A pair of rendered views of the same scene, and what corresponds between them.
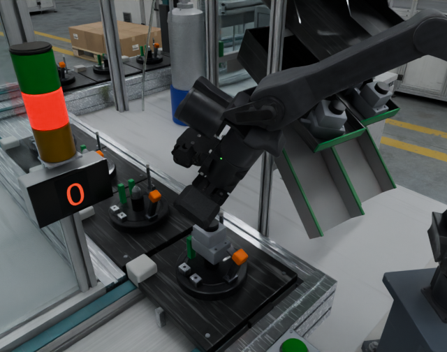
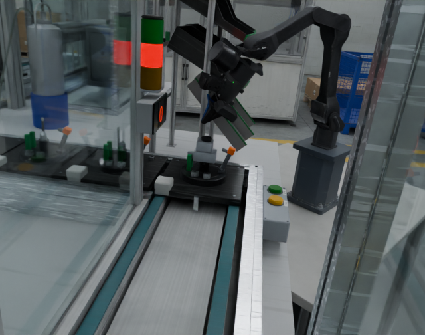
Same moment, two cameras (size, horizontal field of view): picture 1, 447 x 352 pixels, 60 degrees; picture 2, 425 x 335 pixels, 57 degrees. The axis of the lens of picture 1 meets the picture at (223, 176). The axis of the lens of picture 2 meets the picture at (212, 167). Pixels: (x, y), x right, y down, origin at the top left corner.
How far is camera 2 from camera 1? 0.77 m
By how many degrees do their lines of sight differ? 38
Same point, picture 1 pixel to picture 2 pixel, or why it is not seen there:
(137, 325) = (180, 216)
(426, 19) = (315, 8)
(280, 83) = (267, 36)
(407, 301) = (310, 147)
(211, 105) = (233, 50)
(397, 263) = (267, 167)
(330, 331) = not seen: hidden behind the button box
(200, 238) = (203, 148)
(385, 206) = not seen: hidden behind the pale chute
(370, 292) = (267, 180)
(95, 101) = not seen: outside the picture
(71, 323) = (149, 220)
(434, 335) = (329, 153)
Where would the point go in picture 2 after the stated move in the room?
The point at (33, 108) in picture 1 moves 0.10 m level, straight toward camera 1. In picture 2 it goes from (155, 52) to (197, 59)
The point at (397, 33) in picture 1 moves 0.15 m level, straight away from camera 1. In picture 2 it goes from (307, 13) to (282, 10)
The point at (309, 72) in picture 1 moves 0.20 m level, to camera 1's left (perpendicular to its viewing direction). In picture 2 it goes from (276, 31) to (218, 28)
